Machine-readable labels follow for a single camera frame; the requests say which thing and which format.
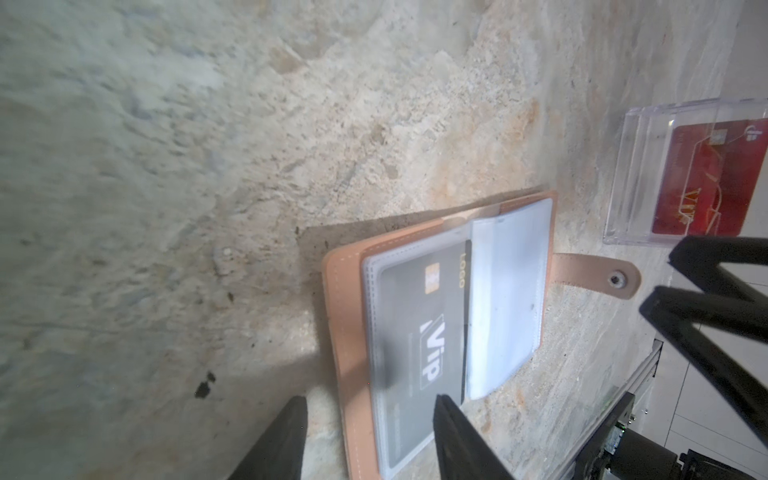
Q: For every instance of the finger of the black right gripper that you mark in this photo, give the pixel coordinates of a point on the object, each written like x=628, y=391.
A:
x=700, y=259
x=675, y=313

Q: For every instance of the red card in stand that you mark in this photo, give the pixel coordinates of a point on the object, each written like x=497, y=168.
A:
x=710, y=175

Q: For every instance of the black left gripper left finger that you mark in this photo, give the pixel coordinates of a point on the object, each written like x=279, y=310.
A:
x=278, y=453

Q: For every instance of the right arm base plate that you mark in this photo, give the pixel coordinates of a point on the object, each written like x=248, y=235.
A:
x=595, y=456

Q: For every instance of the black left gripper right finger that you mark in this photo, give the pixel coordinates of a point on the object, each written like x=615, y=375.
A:
x=461, y=451

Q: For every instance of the aluminium mounting rail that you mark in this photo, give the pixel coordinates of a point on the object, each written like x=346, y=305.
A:
x=637, y=382

